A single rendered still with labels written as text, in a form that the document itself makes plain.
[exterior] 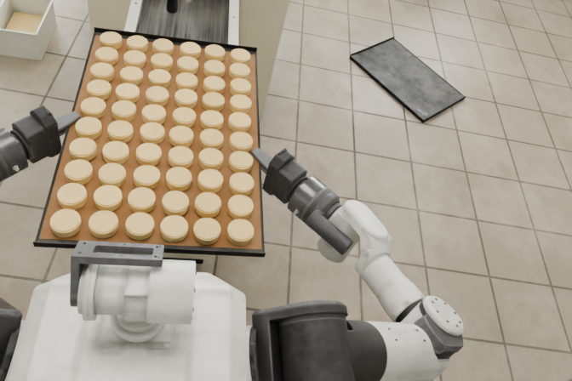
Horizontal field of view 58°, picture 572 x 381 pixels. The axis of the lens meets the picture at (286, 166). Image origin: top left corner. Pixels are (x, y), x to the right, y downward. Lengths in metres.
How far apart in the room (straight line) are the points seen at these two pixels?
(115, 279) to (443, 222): 2.10
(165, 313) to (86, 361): 0.12
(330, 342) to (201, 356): 0.16
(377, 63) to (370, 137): 0.61
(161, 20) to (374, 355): 1.25
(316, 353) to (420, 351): 0.20
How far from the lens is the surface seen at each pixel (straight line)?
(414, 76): 3.18
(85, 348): 0.64
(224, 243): 0.97
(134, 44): 1.30
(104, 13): 2.06
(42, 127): 1.09
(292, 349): 0.66
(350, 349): 0.68
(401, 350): 0.77
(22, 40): 2.80
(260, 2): 1.96
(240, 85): 1.22
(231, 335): 0.64
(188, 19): 1.70
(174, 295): 0.54
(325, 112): 2.73
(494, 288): 2.46
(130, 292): 0.54
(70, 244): 0.96
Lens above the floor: 1.84
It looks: 49 degrees down
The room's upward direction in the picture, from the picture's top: 18 degrees clockwise
